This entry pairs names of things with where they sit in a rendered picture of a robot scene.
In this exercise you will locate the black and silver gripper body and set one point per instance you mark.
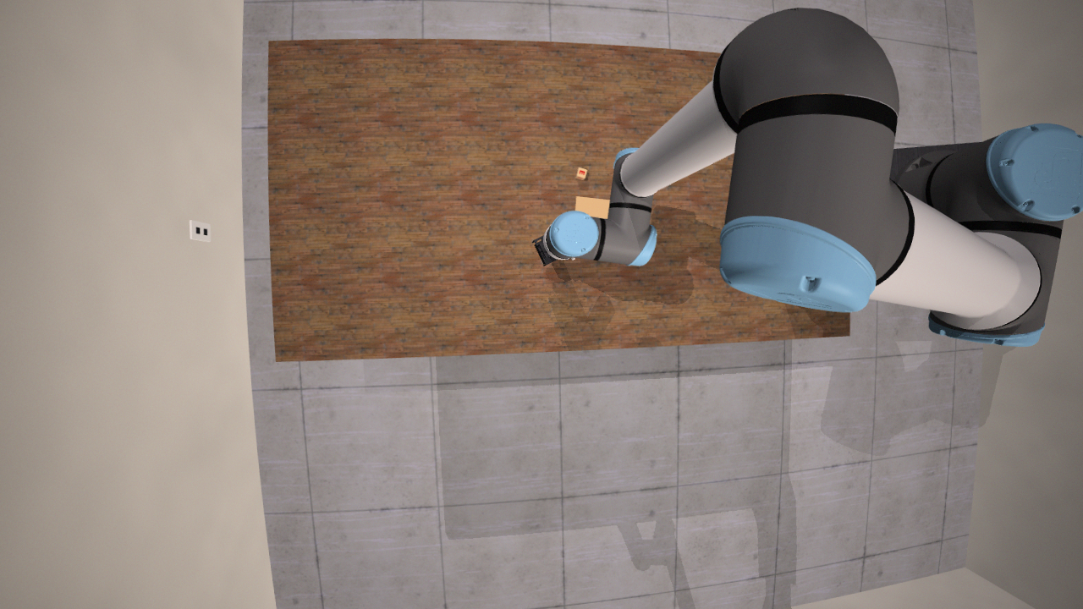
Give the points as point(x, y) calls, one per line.
point(545, 257)

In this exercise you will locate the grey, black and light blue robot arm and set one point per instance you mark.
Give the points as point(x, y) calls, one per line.
point(811, 209)

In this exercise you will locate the peach square mat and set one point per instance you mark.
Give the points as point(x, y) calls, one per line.
point(591, 206)

